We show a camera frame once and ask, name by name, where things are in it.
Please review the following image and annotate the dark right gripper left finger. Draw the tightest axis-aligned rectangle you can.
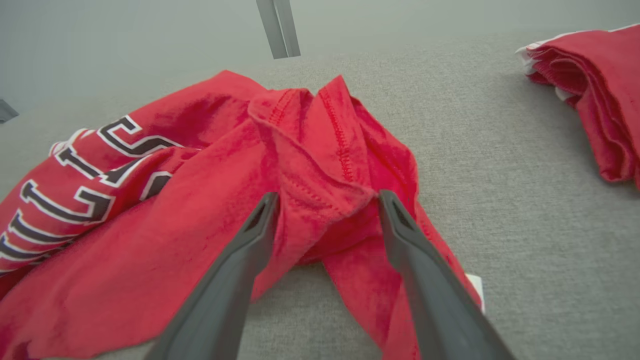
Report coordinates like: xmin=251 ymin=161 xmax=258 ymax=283
xmin=145 ymin=192 xmax=280 ymax=360

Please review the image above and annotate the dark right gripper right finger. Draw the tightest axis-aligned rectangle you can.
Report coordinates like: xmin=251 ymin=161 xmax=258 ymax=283
xmin=378 ymin=189 xmax=516 ymax=360

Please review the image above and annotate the red basketball jersey shirt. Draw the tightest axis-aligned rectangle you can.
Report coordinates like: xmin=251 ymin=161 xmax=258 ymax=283
xmin=0 ymin=70 xmax=485 ymax=360

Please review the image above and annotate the grey partition post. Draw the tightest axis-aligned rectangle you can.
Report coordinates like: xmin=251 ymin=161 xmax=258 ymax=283
xmin=256 ymin=0 xmax=302 ymax=60

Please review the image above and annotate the grey partition base rail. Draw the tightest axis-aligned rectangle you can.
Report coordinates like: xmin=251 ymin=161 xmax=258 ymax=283
xmin=0 ymin=98 xmax=20 ymax=125

